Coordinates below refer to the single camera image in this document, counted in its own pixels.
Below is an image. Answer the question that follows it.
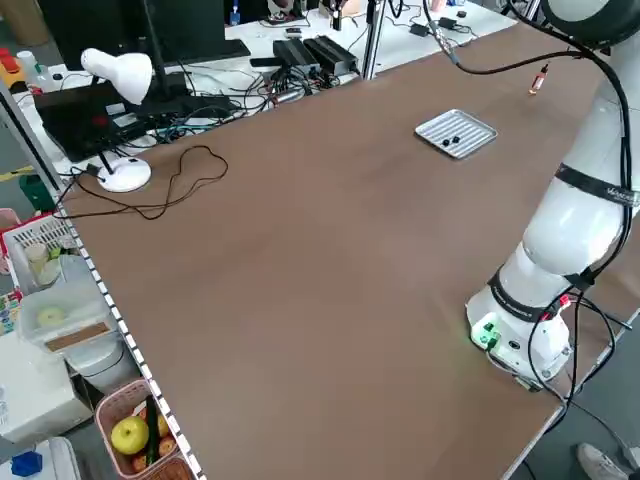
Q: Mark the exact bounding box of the orange oil bottle black nozzle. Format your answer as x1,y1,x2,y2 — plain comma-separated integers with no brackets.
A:
528,63,551,97

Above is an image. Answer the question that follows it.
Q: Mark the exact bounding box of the ribbed silver metal tray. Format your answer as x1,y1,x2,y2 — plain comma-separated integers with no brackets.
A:
414,108,499,162

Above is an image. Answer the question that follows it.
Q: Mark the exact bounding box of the black finned power supply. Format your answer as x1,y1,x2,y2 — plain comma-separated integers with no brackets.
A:
273,38,322,72
303,35,360,75

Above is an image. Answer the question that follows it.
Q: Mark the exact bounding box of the white desk lamp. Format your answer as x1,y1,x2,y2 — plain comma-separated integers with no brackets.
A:
79,47,154,194

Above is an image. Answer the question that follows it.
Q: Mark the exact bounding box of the clear plastic bin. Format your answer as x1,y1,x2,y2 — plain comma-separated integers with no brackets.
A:
18,255,124,354

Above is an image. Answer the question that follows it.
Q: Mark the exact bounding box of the yellow-green apple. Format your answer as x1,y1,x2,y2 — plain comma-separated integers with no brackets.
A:
110,415,151,456

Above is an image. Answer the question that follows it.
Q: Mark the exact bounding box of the black equipment case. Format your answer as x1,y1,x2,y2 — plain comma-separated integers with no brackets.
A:
33,81,156,164

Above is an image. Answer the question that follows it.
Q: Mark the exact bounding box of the pink plastic basket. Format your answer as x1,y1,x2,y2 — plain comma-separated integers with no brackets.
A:
94,377,197,480

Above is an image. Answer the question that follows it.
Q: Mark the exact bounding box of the white slotted basket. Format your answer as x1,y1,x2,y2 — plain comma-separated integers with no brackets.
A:
1,213,84,294

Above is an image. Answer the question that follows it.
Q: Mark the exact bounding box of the black computer monitor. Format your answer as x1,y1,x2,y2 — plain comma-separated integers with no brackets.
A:
37,0,226,101

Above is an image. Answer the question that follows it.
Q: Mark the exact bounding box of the white appliance box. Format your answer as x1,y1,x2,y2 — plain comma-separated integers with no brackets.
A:
0,333,95,447

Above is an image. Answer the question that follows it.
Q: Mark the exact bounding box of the white plastic bottle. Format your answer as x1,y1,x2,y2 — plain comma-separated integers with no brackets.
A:
16,49,51,94

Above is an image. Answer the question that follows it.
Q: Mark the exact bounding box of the person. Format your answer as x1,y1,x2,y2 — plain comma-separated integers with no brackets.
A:
576,442,632,480

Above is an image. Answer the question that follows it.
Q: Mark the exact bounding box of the red emergency stop button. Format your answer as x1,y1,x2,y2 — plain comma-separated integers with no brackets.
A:
0,47,24,89

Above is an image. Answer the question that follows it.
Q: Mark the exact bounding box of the blue plastic object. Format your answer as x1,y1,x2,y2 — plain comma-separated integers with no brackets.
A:
10,450,42,477

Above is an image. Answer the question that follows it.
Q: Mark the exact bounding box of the thin dark lamp cable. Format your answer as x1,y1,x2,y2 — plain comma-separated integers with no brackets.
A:
53,145,230,222

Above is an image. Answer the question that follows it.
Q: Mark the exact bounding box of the aluminium frame post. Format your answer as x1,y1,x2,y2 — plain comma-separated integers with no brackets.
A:
363,0,387,81

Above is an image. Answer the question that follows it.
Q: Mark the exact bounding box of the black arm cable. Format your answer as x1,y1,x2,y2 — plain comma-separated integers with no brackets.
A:
422,0,634,201

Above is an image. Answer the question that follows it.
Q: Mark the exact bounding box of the black base cable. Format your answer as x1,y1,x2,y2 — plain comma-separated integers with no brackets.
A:
519,287,621,409

